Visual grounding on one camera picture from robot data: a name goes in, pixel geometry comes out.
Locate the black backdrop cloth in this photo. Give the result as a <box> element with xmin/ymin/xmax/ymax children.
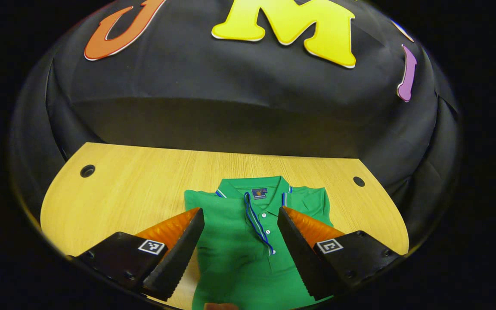
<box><xmin>9</xmin><ymin>0</ymin><xmax>464</xmax><ymax>242</ymax></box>

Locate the green T-shirt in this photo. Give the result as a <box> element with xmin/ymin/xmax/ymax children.
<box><xmin>183</xmin><ymin>175</ymin><xmax>335</xmax><ymax>310</ymax></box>

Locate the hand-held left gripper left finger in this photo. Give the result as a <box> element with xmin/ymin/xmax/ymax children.
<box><xmin>69</xmin><ymin>207</ymin><xmax>205</xmax><ymax>302</ymax></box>

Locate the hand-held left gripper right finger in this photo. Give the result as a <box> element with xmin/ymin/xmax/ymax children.
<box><xmin>277</xmin><ymin>205</ymin><xmax>405</xmax><ymax>302</ymax></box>

